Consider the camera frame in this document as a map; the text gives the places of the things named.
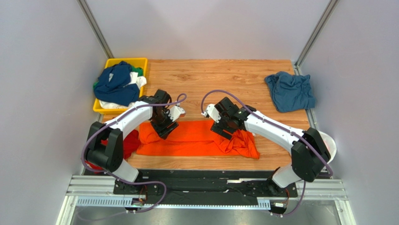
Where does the aluminium frame rail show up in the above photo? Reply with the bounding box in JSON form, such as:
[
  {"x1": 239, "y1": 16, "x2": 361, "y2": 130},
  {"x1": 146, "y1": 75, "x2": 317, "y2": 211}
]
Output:
[{"x1": 57, "y1": 170, "x2": 355, "y2": 225}]

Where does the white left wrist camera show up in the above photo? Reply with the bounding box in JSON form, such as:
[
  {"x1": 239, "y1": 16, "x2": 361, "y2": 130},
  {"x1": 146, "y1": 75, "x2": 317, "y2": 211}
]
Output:
[{"x1": 169, "y1": 105, "x2": 186, "y2": 121}]

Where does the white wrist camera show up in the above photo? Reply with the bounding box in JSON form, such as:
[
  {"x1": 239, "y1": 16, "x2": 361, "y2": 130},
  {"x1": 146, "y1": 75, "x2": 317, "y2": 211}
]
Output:
[
  {"x1": 169, "y1": 105, "x2": 186, "y2": 121},
  {"x1": 201, "y1": 104, "x2": 221, "y2": 123}
]

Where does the teal blue t-shirt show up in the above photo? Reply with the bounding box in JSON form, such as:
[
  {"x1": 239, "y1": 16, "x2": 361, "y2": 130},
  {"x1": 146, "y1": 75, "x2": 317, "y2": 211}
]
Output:
[{"x1": 264, "y1": 71, "x2": 316, "y2": 113}]

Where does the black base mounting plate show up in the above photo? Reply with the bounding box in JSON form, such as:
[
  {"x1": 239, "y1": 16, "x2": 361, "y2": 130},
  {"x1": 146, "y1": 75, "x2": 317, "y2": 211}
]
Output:
[{"x1": 111, "y1": 169, "x2": 302, "y2": 206}]

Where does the white mesh laundry bag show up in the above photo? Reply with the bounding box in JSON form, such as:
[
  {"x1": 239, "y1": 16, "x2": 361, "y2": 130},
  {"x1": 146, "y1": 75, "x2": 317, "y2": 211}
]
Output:
[{"x1": 319, "y1": 131, "x2": 337, "y2": 164}]

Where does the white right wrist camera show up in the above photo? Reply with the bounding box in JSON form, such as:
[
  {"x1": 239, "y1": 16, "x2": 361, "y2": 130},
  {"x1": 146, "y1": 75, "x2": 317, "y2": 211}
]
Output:
[{"x1": 201, "y1": 104, "x2": 221, "y2": 123}]

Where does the yellow plastic bin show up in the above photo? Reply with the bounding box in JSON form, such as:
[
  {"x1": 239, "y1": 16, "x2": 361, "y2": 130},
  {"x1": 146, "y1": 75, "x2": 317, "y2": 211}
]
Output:
[{"x1": 93, "y1": 58, "x2": 148, "y2": 114}]

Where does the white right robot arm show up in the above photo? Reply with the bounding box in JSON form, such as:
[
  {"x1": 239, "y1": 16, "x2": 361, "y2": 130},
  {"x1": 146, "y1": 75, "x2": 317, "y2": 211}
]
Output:
[{"x1": 202, "y1": 97, "x2": 337, "y2": 196}]

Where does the orange t-shirt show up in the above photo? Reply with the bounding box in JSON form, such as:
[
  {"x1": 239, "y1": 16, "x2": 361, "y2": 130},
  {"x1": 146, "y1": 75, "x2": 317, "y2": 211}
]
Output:
[{"x1": 132, "y1": 120, "x2": 260, "y2": 159}]

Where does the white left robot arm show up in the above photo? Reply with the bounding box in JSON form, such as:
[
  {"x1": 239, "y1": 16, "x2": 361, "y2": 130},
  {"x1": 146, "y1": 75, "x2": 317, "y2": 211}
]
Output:
[{"x1": 81, "y1": 90, "x2": 187, "y2": 186}]

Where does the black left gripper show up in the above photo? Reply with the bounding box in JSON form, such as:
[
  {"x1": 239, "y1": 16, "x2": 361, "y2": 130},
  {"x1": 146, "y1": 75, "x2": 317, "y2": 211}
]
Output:
[{"x1": 150, "y1": 109, "x2": 179, "y2": 141}]

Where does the red t-shirt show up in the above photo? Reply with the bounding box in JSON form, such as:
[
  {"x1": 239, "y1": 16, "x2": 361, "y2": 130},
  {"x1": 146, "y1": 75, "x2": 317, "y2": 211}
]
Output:
[{"x1": 84, "y1": 129, "x2": 141, "y2": 172}]

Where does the white t-shirt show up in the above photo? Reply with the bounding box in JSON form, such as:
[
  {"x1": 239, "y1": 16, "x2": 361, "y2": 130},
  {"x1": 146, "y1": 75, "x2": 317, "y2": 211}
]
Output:
[{"x1": 99, "y1": 72, "x2": 147, "y2": 109}]

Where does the green t-shirt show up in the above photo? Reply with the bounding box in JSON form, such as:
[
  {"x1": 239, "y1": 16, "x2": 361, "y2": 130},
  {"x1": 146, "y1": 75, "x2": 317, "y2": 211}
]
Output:
[{"x1": 93, "y1": 64, "x2": 145, "y2": 90}]

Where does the navy blue t-shirt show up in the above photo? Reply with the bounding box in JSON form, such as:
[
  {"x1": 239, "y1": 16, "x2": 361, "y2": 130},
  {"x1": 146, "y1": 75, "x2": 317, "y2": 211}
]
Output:
[{"x1": 94, "y1": 61, "x2": 140, "y2": 106}]

